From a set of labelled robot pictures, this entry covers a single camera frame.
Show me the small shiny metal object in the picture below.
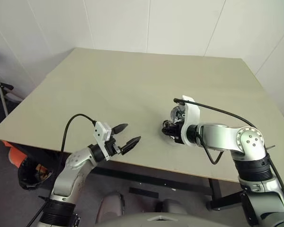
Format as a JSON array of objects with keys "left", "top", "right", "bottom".
[{"left": 169, "top": 105, "right": 187, "bottom": 123}]

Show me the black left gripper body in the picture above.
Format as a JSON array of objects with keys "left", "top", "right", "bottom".
[{"left": 106, "top": 137, "right": 123, "bottom": 159}]

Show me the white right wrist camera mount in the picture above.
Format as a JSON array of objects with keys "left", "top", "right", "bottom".
[{"left": 180, "top": 95, "right": 201, "bottom": 145}]

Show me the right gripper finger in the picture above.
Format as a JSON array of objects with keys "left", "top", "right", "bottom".
[
  {"left": 161, "top": 128, "right": 177, "bottom": 140},
  {"left": 162, "top": 120, "right": 179, "bottom": 131}
]

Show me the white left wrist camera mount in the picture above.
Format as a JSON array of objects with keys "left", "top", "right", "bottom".
[{"left": 93, "top": 121, "right": 112, "bottom": 162}]

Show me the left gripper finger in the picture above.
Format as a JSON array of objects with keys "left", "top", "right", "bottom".
[
  {"left": 120, "top": 136, "right": 142, "bottom": 156},
  {"left": 112, "top": 122, "right": 129, "bottom": 136}
]

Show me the black folded equipment frame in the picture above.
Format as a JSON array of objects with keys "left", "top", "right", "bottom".
[{"left": 0, "top": 80, "right": 23, "bottom": 130}]

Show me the orange object on floor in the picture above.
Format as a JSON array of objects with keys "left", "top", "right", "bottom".
[{"left": 8, "top": 146, "right": 28, "bottom": 168}]

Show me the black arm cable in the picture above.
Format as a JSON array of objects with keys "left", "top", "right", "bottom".
[
  {"left": 27, "top": 114, "right": 97, "bottom": 227},
  {"left": 173, "top": 98, "right": 284, "bottom": 209}
]

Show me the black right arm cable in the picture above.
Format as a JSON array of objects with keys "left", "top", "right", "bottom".
[{"left": 173, "top": 98, "right": 284, "bottom": 209}]

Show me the black waste bin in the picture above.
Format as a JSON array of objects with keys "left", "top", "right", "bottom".
[{"left": 17, "top": 157, "right": 54, "bottom": 191}]

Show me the grey robot torso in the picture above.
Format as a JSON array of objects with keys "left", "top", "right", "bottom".
[{"left": 94, "top": 211, "right": 251, "bottom": 227}]

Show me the black table frame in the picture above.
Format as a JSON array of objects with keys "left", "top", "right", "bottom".
[{"left": 2, "top": 139, "right": 242, "bottom": 211}]

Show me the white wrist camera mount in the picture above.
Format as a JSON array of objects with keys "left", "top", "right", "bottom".
[
  {"left": 93, "top": 121, "right": 112, "bottom": 162},
  {"left": 180, "top": 95, "right": 201, "bottom": 145}
]

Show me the grey rounded robot leg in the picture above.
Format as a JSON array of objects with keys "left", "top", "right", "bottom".
[{"left": 96, "top": 191, "right": 125, "bottom": 220}]

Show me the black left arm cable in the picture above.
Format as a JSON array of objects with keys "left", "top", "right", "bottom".
[{"left": 27, "top": 114, "right": 97, "bottom": 227}]

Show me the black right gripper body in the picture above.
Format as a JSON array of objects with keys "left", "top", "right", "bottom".
[{"left": 171, "top": 121, "right": 187, "bottom": 145}]

